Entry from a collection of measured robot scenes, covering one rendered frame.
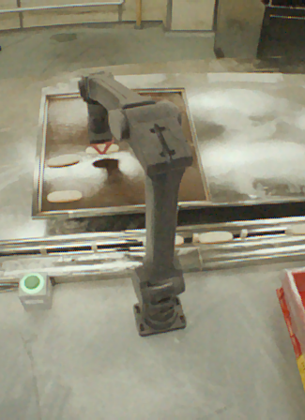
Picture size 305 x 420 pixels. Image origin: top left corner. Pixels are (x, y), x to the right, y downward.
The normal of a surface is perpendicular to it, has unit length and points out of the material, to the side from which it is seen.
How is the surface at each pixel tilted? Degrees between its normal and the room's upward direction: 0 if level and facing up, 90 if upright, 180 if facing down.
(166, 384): 0
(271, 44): 90
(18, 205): 0
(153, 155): 20
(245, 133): 10
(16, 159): 0
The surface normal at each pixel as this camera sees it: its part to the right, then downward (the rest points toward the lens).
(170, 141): 0.15, -0.39
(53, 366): 0.04, -0.66
